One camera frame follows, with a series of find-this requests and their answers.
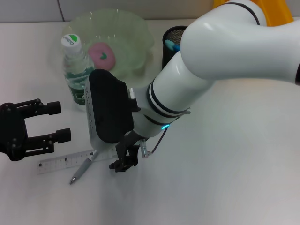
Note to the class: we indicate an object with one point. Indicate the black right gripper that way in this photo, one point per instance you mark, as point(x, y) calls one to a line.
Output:
point(127, 141)

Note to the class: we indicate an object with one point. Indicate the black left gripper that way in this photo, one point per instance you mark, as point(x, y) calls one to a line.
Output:
point(11, 131)

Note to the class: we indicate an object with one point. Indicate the clear plastic ruler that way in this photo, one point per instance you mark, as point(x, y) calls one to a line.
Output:
point(58, 162)

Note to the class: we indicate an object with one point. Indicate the silver ballpoint pen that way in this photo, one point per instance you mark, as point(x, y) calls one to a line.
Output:
point(80, 171)

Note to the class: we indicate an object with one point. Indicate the pink peach toy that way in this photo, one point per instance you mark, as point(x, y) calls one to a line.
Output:
point(103, 58)

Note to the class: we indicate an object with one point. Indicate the clear bottle green label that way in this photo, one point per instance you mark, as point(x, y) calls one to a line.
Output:
point(70, 43)

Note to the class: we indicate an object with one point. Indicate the blue scissors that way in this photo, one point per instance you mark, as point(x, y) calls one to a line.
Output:
point(170, 43)

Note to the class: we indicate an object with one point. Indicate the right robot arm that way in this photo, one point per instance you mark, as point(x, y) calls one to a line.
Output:
point(222, 47)

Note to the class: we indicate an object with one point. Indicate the green glass fruit bowl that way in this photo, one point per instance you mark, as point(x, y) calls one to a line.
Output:
point(126, 35)

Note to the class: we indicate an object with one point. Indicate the black mesh pen holder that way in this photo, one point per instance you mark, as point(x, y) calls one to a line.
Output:
point(167, 56)

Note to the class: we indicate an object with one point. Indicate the yellow plastic bin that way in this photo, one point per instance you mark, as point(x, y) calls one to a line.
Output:
point(279, 11)

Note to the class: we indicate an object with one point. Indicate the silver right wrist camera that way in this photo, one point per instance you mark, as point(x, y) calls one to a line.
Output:
point(110, 105)

